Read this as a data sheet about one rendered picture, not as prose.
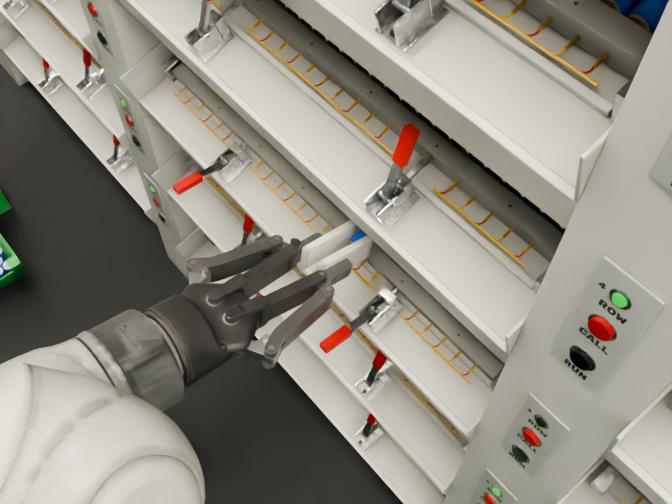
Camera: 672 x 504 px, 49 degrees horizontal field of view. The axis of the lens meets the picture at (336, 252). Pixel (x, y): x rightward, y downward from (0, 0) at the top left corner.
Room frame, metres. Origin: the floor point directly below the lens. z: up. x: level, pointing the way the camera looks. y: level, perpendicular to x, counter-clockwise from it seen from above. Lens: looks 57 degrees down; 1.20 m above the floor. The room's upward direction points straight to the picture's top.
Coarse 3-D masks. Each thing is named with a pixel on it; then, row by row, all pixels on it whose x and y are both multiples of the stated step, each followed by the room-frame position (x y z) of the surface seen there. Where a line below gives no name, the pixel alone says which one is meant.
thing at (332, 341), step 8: (368, 312) 0.37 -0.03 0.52; (376, 312) 0.37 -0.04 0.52; (360, 320) 0.36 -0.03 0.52; (368, 320) 0.37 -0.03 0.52; (344, 328) 0.35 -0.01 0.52; (352, 328) 0.35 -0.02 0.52; (328, 336) 0.34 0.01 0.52; (336, 336) 0.34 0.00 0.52; (344, 336) 0.34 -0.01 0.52; (320, 344) 0.33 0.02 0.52; (328, 344) 0.33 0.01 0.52; (336, 344) 0.34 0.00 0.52; (328, 352) 0.33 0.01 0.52
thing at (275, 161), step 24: (192, 72) 0.71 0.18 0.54; (192, 96) 0.69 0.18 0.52; (216, 96) 0.67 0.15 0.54; (240, 120) 0.63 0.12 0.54; (264, 144) 0.59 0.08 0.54; (288, 168) 0.55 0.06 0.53; (312, 192) 0.52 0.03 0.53; (336, 216) 0.49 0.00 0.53; (360, 264) 0.43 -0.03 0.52; (384, 264) 0.42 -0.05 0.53; (408, 288) 0.39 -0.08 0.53; (432, 312) 0.37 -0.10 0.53; (456, 336) 0.34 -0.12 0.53; (480, 360) 0.31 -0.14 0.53
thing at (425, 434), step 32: (192, 160) 0.73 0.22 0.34; (192, 192) 0.70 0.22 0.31; (224, 192) 0.69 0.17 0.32; (224, 224) 0.64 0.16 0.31; (256, 224) 0.63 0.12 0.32; (320, 320) 0.48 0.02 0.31; (320, 352) 0.43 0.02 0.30; (352, 352) 0.43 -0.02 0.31; (352, 384) 0.39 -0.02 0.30; (384, 384) 0.38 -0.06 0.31; (384, 416) 0.34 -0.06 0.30; (416, 416) 0.34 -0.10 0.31; (416, 448) 0.30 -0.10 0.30; (448, 448) 0.30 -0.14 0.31; (448, 480) 0.26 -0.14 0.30
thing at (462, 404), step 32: (160, 64) 0.73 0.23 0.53; (160, 96) 0.71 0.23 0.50; (192, 128) 0.65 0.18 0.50; (256, 192) 0.55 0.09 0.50; (288, 224) 0.50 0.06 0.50; (352, 288) 0.41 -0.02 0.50; (352, 320) 0.38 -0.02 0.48; (416, 320) 0.37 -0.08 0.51; (384, 352) 0.34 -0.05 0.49; (416, 352) 0.34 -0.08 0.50; (448, 352) 0.33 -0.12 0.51; (416, 384) 0.30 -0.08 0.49; (448, 384) 0.30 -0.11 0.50; (480, 384) 0.30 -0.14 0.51; (448, 416) 0.27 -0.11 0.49; (480, 416) 0.25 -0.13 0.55
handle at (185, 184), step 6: (216, 162) 0.58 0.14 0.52; (222, 162) 0.58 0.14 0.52; (210, 168) 0.57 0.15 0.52; (216, 168) 0.57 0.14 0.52; (192, 174) 0.56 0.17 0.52; (198, 174) 0.56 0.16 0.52; (204, 174) 0.56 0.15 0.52; (210, 174) 0.56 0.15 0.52; (186, 180) 0.55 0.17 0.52; (192, 180) 0.55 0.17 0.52; (198, 180) 0.55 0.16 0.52; (174, 186) 0.54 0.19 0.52; (180, 186) 0.54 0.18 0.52; (186, 186) 0.54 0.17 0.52; (192, 186) 0.54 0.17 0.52; (180, 192) 0.53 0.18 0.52
